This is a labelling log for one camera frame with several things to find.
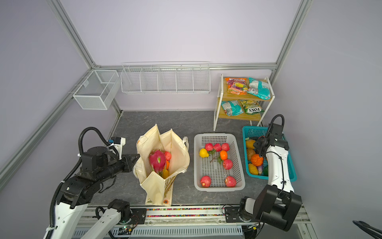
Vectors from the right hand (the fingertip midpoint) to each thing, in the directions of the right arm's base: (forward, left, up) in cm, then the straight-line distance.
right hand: (262, 148), depth 81 cm
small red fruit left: (+7, +29, -9) cm, 31 cm away
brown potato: (+3, +3, -10) cm, 11 cm away
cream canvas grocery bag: (-21, +55, -2) cm, 59 cm away
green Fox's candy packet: (+28, 0, +4) cm, 28 cm away
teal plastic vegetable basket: (+23, -4, -17) cm, 29 cm away
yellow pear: (-11, +54, -9) cm, 56 cm away
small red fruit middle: (+6, +23, -10) cm, 26 cm away
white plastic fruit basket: (-3, +24, -15) cm, 28 cm away
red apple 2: (-15, +32, -9) cm, 36 cm away
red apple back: (-15, +18, -10) cm, 26 cm away
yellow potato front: (-8, +4, -10) cm, 14 cm away
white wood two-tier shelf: (+22, +10, +17) cm, 29 cm away
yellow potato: (+9, +2, -11) cm, 14 cm away
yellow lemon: (+3, +32, -10) cm, 34 cm away
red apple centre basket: (-5, +18, -10) cm, 21 cm away
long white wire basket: (+45, +57, +16) cm, 75 cm away
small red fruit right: (+7, +18, -10) cm, 22 cm away
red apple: (0, +54, -9) cm, 55 cm away
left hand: (-12, +62, +12) cm, 64 cm away
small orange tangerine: (+1, +20, -9) cm, 22 cm away
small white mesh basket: (+38, +102, +12) cm, 109 cm away
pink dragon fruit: (-7, +57, +1) cm, 58 cm away
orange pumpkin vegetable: (-5, +2, -6) cm, 8 cm away
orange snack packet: (+27, +13, +21) cm, 37 cm away
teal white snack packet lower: (+28, +13, +4) cm, 31 cm away
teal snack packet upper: (+26, +1, +21) cm, 33 cm away
